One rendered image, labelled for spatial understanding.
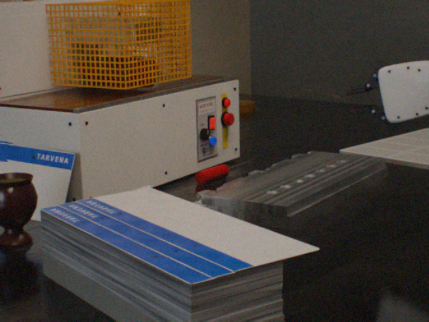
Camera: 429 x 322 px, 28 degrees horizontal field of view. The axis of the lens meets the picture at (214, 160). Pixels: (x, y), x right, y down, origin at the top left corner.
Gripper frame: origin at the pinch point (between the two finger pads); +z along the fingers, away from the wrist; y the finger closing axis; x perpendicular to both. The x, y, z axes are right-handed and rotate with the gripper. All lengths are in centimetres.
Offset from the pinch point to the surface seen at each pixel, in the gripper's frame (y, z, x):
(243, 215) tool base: 15.0, 16.1, -22.0
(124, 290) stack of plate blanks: 14, 5, -69
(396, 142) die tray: 15, 17, 54
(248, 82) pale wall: -6, 172, 244
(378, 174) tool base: 16.8, 7.1, 16.8
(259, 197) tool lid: 12.6, 14.1, -18.7
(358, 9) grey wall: -29, 101, 239
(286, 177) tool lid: 12.0, 16.9, -3.1
